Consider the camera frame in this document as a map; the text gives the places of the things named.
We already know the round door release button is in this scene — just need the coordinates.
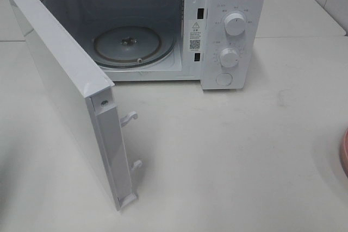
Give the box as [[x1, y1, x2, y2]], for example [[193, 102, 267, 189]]
[[216, 73, 233, 86]]

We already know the white timer knob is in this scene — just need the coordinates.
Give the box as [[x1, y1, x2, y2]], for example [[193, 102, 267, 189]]
[[219, 48, 240, 68]]

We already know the white microwave door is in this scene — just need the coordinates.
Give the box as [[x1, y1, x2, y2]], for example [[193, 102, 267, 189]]
[[9, 0, 138, 210]]

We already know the pink round plate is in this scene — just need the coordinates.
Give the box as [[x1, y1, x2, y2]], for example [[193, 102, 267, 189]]
[[340, 130, 348, 175]]

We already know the glass microwave turntable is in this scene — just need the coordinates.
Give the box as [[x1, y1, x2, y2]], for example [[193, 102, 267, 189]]
[[93, 26, 176, 68]]

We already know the white microwave oven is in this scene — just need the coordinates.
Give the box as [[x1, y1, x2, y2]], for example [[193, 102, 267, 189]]
[[40, 0, 264, 90]]

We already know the white upper power knob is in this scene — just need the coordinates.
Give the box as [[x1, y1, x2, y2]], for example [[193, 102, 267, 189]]
[[223, 10, 246, 36]]

